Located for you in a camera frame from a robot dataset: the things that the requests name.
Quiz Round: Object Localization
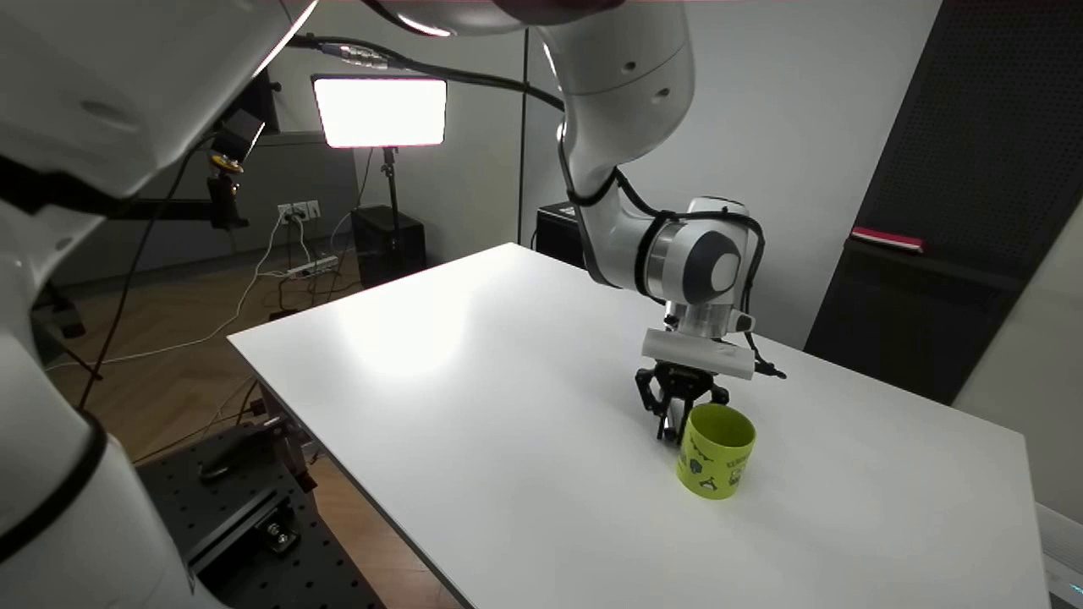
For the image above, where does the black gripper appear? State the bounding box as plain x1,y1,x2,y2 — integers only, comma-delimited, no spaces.
636,362,732,447

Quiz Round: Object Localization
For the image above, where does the lime green plastic cup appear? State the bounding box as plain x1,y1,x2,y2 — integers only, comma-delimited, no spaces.
672,402,758,504

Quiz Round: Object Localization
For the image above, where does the wide black equipment case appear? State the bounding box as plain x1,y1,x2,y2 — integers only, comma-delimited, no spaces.
534,200,597,271

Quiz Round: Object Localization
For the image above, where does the red flat item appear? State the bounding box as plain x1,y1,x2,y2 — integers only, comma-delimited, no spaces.
848,222,926,258

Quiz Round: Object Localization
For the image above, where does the small black box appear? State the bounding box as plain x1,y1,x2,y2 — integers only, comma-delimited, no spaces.
349,202,434,287

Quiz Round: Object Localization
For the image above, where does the dark tall cabinet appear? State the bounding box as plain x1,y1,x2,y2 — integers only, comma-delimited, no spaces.
804,0,1083,407

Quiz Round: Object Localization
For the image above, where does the black light stand pole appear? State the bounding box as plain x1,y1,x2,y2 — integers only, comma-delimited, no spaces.
379,144,407,217

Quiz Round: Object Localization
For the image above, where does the white power strip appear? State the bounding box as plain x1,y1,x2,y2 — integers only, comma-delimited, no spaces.
265,254,342,280

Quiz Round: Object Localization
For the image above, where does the black optical breadboard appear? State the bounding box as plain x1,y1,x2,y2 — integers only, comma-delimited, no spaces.
133,421,387,609

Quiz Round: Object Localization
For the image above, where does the bright LED light panel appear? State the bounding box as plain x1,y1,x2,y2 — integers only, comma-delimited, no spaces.
310,70,451,152

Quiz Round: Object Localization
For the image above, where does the translucent grey bin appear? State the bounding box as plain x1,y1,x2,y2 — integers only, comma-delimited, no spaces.
1031,502,1083,609

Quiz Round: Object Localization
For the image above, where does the grey counter cabinet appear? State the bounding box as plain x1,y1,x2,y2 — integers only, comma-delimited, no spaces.
47,131,358,291

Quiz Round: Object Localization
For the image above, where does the black stand foot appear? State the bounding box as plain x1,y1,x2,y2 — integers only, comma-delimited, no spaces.
31,279,89,342

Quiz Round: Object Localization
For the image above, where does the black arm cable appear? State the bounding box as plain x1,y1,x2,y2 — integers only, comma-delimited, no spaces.
287,31,789,384

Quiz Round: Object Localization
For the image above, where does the white wall outlet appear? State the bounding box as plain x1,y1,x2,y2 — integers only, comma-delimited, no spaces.
274,195,324,228

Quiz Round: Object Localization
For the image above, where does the white floor cable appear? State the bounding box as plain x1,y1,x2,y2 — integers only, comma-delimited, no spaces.
106,213,310,368

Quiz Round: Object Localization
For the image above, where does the black metal bracket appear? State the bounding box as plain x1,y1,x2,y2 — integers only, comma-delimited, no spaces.
184,484,302,568

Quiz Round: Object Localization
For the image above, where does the black camera on mount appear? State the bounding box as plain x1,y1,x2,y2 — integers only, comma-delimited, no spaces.
204,105,272,235

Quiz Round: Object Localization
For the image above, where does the black camera cable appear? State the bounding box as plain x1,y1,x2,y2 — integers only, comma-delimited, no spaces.
75,140,222,421

